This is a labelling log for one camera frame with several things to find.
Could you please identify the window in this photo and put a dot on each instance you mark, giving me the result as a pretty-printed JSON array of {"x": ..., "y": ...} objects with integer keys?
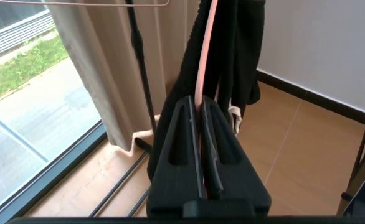
[{"x": 30, "y": 109}]

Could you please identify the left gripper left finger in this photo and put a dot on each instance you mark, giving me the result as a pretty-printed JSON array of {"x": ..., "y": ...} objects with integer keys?
[{"x": 176, "y": 180}]

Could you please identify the beige curtain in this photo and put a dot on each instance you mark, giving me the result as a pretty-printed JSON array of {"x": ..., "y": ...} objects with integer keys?
[{"x": 107, "y": 62}]

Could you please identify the black clothes rack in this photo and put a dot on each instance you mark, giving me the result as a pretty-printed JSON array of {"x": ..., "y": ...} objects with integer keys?
[{"x": 139, "y": 53}]

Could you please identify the black garment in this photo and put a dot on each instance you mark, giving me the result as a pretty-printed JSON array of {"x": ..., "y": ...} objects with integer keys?
[{"x": 241, "y": 46}]

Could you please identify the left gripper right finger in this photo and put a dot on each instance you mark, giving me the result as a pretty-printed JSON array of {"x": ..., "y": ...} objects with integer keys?
[{"x": 238, "y": 183}]

